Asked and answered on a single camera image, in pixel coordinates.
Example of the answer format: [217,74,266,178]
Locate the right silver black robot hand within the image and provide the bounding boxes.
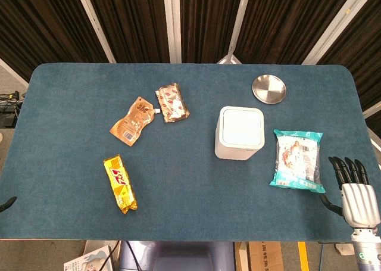
[320,155,377,231]

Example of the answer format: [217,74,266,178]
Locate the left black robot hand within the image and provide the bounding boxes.
[0,196,18,213]

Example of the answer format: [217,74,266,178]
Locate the purple robot base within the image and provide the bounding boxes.
[118,240,236,271]

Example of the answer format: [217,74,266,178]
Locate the white square container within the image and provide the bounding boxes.
[214,105,266,161]

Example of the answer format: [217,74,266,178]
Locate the teal clear snack bag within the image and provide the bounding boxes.
[268,129,326,194]

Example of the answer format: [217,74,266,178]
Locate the white printed box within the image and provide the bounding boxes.
[63,244,116,271]

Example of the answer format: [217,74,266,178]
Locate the brown cardboard box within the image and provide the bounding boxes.
[235,241,283,271]

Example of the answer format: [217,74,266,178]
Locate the yellow snack packet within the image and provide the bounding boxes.
[103,154,139,215]

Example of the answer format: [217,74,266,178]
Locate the round stainless steel plate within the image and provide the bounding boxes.
[252,74,287,104]

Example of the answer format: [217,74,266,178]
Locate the orange spouted drink pouch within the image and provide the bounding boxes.
[109,96,161,147]

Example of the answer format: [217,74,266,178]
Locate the blue table mat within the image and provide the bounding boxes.
[0,63,381,242]

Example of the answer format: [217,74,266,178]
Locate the brown white snack packet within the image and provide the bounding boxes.
[155,82,191,124]

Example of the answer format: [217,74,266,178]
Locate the dark brown curtain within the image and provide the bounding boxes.
[0,0,381,129]

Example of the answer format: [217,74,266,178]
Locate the black power strip with cables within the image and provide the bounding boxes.
[0,91,27,128]

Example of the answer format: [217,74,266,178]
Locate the white metal frame post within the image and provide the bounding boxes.
[0,58,30,88]
[301,0,376,66]
[216,0,253,64]
[162,0,182,64]
[73,0,117,64]

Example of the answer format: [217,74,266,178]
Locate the black cable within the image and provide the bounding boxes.
[107,240,143,271]

